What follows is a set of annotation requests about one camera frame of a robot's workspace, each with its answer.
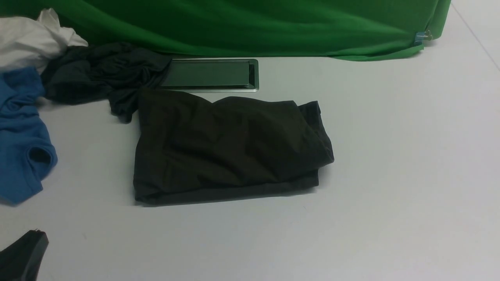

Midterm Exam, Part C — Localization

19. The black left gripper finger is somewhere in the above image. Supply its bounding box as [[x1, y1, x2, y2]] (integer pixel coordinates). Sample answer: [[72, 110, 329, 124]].
[[0, 230, 49, 281]]

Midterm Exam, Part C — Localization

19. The dark gray long-sleeve shirt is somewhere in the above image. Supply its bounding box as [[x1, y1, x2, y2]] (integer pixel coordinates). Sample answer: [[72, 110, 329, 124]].
[[133, 89, 334, 206]]

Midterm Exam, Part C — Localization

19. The blue crumpled shirt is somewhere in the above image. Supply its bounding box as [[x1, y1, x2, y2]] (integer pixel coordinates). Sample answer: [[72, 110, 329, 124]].
[[0, 66, 58, 206]]

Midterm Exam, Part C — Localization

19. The dark teal crumpled shirt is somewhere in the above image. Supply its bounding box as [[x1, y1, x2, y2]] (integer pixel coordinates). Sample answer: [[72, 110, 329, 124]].
[[41, 42, 173, 123]]

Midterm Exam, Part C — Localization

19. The white crumpled shirt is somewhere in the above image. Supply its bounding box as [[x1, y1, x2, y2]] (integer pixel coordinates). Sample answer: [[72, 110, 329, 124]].
[[0, 8, 89, 74]]

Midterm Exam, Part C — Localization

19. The green backdrop cloth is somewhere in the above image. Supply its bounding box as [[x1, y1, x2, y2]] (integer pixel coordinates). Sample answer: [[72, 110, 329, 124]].
[[1, 0, 451, 62]]

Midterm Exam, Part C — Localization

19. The blue binder clip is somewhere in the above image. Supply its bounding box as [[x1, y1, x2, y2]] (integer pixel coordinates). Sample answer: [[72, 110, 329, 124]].
[[414, 30, 433, 46]]

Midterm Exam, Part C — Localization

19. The metal table cable hatch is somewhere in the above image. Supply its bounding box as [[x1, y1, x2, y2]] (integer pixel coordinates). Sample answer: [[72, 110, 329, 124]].
[[159, 59, 259, 94]]

